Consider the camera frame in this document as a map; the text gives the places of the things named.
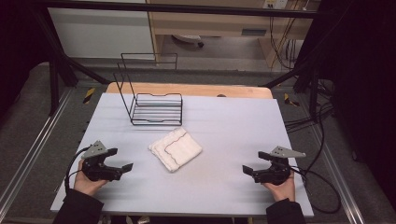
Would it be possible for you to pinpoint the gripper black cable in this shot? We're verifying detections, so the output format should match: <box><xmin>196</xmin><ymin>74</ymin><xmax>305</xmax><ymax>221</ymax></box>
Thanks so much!
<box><xmin>290</xmin><ymin>166</ymin><xmax>342</xmax><ymax>215</ymax></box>
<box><xmin>64</xmin><ymin>146</ymin><xmax>92</xmax><ymax>195</ymax></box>

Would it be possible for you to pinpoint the hanging yellow cable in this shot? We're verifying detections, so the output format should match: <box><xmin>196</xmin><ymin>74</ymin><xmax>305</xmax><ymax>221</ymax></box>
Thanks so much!
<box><xmin>270</xmin><ymin>17</ymin><xmax>301</xmax><ymax>69</ymax></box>

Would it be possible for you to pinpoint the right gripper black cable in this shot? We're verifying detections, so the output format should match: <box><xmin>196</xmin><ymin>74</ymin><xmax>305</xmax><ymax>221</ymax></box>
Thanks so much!
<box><xmin>290</xmin><ymin>166</ymin><xmax>342</xmax><ymax>215</ymax></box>

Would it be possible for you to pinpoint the white cabinet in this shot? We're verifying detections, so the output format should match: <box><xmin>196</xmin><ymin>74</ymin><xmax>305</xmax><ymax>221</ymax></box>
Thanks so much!
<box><xmin>48</xmin><ymin>0</ymin><xmax>156</xmax><ymax>60</ymax></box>

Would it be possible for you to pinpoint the black wire rack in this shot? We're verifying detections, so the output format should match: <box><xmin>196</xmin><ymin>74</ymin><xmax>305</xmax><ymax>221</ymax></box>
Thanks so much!
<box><xmin>113</xmin><ymin>52</ymin><xmax>184</xmax><ymax>127</ymax></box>

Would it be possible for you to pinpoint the white rounded object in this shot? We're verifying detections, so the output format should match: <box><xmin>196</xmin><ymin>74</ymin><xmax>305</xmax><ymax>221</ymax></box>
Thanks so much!
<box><xmin>172</xmin><ymin>34</ymin><xmax>205</xmax><ymax>49</ymax></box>

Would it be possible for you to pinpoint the yellow black tape strip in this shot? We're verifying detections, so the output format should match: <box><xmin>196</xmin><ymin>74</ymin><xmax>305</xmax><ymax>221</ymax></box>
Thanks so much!
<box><xmin>82</xmin><ymin>87</ymin><xmax>96</xmax><ymax>105</ymax></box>
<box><xmin>283</xmin><ymin>92</ymin><xmax>301</xmax><ymax>107</ymax></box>

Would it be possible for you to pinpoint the pale foam board mat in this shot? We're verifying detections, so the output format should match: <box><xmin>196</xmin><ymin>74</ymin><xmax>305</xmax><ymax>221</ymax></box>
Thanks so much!
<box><xmin>49</xmin><ymin>92</ymin><xmax>315</xmax><ymax>217</ymax></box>

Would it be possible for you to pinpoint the white towel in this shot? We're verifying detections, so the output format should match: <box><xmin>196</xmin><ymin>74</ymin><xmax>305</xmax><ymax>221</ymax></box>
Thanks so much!
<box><xmin>148</xmin><ymin>126</ymin><xmax>204</xmax><ymax>174</ymax></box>

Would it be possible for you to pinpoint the person's left hand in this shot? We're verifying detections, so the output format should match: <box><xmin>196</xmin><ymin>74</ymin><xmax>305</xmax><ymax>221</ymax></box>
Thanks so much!
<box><xmin>73</xmin><ymin>159</ymin><xmax>108</xmax><ymax>197</ymax></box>

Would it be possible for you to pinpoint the dark curtain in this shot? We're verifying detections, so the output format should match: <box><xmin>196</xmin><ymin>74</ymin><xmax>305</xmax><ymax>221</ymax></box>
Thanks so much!
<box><xmin>306</xmin><ymin>0</ymin><xmax>396</xmax><ymax>202</ymax></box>
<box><xmin>0</xmin><ymin>0</ymin><xmax>55</xmax><ymax>118</ymax></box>

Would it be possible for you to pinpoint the person's right hand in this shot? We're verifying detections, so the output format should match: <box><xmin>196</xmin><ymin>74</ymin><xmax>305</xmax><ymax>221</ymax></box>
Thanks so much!
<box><xmin>262</xmin><ymin>171</ymin><xmax>296</xmax><ymax>203</ymax></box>

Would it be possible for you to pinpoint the black metal frame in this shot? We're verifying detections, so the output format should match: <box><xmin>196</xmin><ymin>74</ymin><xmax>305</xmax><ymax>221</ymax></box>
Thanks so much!
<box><xmin>31</xmin><ymin>0</ymin><xmax>325</xmax><ymax>116</ymax></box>

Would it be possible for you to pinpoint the white power strip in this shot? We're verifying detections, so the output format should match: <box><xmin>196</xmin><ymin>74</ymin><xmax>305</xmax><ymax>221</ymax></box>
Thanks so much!
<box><xmin>262</xmin><ymin>0</ymin><xmax>289</xmax><ymax>9</ymax></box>

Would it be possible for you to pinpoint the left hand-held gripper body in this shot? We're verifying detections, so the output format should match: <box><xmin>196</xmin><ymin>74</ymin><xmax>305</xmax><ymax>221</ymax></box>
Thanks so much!
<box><xmin>80</xmin><ymin>140</ymin><xmax>123</xmax><ymax>182</ymax></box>

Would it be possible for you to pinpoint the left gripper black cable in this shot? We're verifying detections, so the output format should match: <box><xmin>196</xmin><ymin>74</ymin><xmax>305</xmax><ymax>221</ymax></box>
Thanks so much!
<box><xmin>64</xmin><ymin>146</ymin><xmax>92</xmax><ymax>195</ymax></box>

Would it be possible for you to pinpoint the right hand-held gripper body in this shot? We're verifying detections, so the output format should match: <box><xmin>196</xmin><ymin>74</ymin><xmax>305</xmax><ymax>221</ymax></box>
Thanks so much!
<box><xmin>252</xmin><ymin>146</ymin><xmax>306</xmax><ymax>187</ymax></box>

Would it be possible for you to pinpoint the hanging black cable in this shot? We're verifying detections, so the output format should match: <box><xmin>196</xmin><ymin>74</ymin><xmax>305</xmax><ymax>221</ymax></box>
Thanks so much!
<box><xmin>269</xmin><ymin>16</ymin><xmax>296</xmax><ymax>71</ymax></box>

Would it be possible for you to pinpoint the aluminium rail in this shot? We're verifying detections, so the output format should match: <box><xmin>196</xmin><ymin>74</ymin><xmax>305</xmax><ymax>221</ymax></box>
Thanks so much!
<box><xmin>311</xmin><ymin>124</ymin><xmax>365</xmax><ymax>224</ymax></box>
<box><xmin>0</xmin><ymin>88</ymin><xmax>74</xmax><ymax>216</ymax></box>

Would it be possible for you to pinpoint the bundle of black floor cables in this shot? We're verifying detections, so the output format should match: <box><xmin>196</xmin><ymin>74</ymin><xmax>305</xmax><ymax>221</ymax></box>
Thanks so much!
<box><xmin>284</xmin><ymin>79</ymin><xmax>336</xmax><ymax>133</ymax></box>

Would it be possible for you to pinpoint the light wooden desk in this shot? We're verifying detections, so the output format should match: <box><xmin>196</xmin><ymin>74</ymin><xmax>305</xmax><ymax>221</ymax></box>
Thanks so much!
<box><xmin>146</xmin><ymin>0</ymin><xmax>321</xmax><ymax>68</ymax></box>

